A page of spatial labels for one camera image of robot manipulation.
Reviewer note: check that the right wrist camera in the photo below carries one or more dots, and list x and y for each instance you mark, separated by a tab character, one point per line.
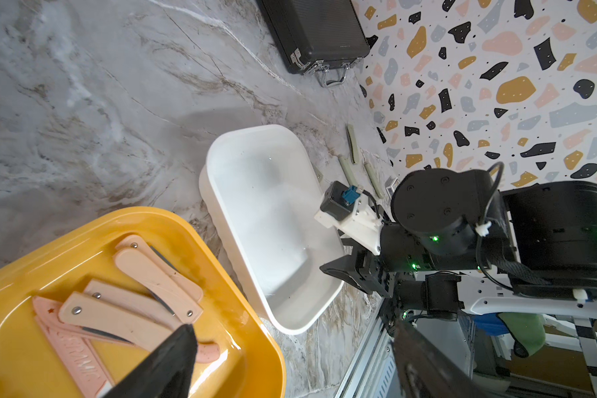
355	213

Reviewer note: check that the long pink fruit knife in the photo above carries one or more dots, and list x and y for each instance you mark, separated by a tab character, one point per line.
47	309

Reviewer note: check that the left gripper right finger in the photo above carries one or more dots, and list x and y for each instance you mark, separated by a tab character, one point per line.
424	371

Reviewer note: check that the yellow storage box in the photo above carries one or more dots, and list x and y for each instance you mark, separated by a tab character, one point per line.
236	356

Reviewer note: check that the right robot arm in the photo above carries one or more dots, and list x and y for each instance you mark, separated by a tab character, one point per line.
453	243

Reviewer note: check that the pink folding knife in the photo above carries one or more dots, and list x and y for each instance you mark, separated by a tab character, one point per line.
87	312
141	269

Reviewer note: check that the black carrying case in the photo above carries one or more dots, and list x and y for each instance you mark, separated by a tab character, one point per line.
320	38

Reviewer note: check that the pink folding knife angled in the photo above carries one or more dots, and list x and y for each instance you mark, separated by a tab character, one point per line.
138	243

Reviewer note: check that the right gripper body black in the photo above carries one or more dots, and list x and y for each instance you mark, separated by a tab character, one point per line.
370	273

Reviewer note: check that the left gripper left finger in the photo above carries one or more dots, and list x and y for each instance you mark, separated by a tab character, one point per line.
166	372

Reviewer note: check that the aluminium mounting rail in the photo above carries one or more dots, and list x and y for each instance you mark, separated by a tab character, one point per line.
372	372

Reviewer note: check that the white storage box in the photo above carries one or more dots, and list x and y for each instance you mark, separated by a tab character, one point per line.
262	194

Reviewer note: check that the green folding knife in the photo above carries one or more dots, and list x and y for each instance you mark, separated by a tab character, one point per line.
373	177
353	144
347	167

